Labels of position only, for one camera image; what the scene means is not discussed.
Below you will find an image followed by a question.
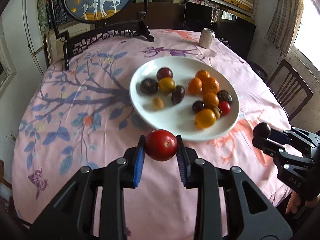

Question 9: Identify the dark red plum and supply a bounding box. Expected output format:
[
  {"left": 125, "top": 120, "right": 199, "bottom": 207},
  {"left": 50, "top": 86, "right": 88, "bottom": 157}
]
[{"left": 156, "top": 67, "right": 173, "bottom": 81}]

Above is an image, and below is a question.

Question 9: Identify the person's right hand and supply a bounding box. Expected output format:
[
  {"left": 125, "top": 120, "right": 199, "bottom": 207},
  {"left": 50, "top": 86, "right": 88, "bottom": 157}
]
[{"left": 285, "top": 191, "right": 319, "bottom": 214}]

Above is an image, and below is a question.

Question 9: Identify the dark wooden chair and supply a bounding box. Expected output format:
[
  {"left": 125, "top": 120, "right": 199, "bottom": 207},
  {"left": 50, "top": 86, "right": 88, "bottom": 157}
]
[{"left": 266, "top": 59, "right": 313, "bottom": 121}]

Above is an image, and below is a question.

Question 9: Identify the small dark water chestnut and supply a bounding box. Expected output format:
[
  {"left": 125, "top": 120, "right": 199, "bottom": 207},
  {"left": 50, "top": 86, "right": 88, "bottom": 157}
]
[{"left": 139, "top": 78, "right": 158, "bottom": 95}]

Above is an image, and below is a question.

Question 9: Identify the large white plate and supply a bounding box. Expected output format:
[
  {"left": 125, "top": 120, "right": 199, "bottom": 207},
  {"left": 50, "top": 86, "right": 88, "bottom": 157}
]
[{"left": 129, "top": 57, "right": 240, "bottom": 142}]

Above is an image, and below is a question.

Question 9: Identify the round deer picture stand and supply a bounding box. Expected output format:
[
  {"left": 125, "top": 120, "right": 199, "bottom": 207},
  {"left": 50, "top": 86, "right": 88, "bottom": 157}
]
[{"left": 48, "top": 0, "right": 154, "bottom": 70}]

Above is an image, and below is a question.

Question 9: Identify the large orange fruit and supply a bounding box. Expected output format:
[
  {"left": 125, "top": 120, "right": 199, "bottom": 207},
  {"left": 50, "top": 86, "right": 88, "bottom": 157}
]
[{"left": 202, "top": 93, "right": 219, "bottom": 106}]

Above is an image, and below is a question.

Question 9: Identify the yellow orange loquat fruit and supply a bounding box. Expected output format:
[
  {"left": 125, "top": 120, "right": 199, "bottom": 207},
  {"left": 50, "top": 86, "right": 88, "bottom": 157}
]
[{"left": 195, "top": 108, "right": 216, "bottom": 129}]

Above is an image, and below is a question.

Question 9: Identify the yellow orange round fruit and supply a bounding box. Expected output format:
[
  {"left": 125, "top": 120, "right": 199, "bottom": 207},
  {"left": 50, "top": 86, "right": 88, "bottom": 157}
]
[{"left": 158, "top": 77, "right": 176, "bottom": 94}]

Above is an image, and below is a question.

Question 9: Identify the dark cherry with stem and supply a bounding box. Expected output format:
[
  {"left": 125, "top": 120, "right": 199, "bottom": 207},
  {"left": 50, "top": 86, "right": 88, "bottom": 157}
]
[{"left": 192, "top": 101, "right": 205, "bottom": 114}]

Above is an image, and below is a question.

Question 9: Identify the pink patterned tablecloth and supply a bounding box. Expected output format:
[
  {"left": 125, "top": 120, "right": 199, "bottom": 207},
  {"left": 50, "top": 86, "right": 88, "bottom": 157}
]
[{"left": 12, "top": 30, "right": 291, "bottom": 223}]

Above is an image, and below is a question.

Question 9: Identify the small tan longan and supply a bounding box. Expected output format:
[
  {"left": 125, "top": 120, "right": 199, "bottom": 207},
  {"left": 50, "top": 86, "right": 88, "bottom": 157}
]
[{"left": 152, "top": 96, "right": 165, "bottom": 111}]

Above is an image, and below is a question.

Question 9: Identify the red cherry tomato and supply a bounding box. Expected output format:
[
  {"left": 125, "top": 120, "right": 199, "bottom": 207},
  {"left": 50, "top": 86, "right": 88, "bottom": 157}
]
[
  {"left": 144, "top": 129, "right": 178, "bottom": 161},
  {"left": 218, "top": 101, "right": 231, "bottom": 116}
]

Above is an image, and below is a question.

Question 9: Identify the black round stool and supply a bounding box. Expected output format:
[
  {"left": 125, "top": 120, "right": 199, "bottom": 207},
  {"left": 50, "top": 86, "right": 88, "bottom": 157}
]
[{"left": 248, "top": 61, "right": 268, "bottom": 82}]

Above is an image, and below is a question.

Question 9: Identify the white beverage can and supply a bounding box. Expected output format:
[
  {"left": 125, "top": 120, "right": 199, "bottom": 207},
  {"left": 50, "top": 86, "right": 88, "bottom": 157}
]
[{"left": 199, "top": 28, "right": 215, "bottom": 49}]

